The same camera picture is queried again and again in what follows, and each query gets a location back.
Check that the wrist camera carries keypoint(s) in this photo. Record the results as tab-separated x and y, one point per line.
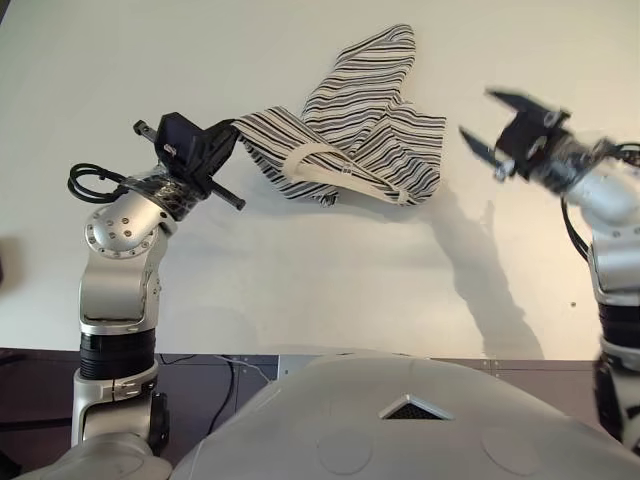
544	131
176	136

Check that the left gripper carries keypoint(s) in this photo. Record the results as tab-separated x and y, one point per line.
172	192

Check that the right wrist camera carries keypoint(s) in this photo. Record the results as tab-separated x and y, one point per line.
544	131

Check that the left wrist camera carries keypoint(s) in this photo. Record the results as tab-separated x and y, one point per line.
176	136

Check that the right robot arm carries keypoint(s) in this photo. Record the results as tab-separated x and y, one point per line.
612	240

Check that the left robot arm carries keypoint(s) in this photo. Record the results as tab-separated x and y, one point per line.
117	280

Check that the robot body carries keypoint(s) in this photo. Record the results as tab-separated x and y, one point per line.
400	430

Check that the striped T-shirt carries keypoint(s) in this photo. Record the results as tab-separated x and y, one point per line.
370	135

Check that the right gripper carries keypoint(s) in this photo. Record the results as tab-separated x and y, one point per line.
507	146

